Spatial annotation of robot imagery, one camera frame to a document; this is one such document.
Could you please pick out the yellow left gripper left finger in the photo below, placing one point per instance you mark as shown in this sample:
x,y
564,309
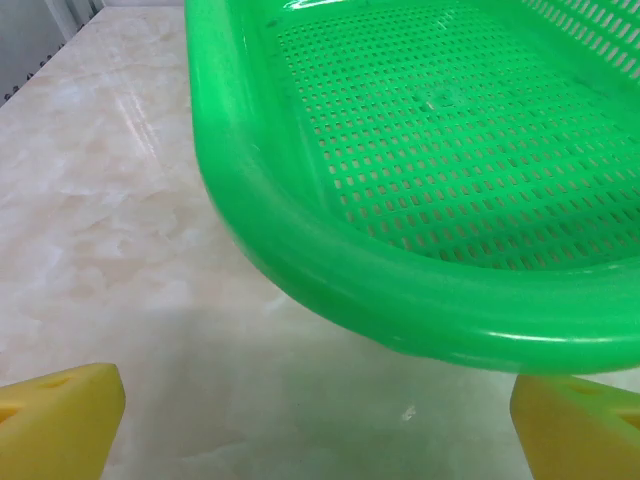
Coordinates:
x,y
60,425

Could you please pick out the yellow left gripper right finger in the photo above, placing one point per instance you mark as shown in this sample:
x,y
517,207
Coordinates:
x,y
580,435

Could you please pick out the green plastic basket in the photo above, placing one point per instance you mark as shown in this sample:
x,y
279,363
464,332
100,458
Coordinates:
x,y
400,150

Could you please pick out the aluminium side rail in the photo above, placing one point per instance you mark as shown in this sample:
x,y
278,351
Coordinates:
x,y
30,60

